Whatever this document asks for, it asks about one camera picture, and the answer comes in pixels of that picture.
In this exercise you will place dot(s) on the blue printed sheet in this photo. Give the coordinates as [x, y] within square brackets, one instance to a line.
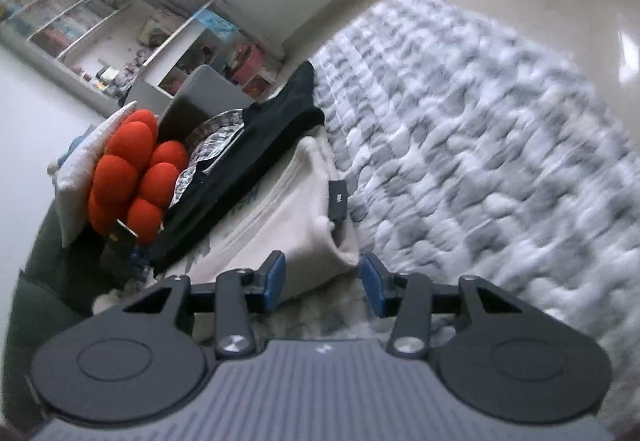
[215, 23]

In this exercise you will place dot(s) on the orange knot cushion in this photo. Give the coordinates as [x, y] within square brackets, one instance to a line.
[120, 176]

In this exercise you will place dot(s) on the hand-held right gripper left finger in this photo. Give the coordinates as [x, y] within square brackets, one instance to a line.
[276, 278]

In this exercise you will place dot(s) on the pink storage box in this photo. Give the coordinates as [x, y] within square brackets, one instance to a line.
[246, 63]

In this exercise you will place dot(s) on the grey checked blanket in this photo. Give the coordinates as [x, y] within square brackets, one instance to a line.
[475, 146]

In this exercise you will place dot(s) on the grey sofa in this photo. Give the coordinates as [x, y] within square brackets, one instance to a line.
[205, 96]

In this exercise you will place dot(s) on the white bookshelf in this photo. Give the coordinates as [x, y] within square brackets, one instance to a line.
[65, 21]

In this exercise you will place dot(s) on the white side desk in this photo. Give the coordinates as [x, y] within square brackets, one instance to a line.
[185, 46]

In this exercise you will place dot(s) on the white striped pillow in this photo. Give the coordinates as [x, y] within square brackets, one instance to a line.
[80, 171]

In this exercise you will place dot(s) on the cream printed t-shirt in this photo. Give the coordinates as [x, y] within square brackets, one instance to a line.
[290, 221]

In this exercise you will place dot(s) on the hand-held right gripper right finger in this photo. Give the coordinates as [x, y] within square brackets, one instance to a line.
[372, 286]

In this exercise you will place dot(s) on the black t-shirt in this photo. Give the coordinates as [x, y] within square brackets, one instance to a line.
[250, 146]

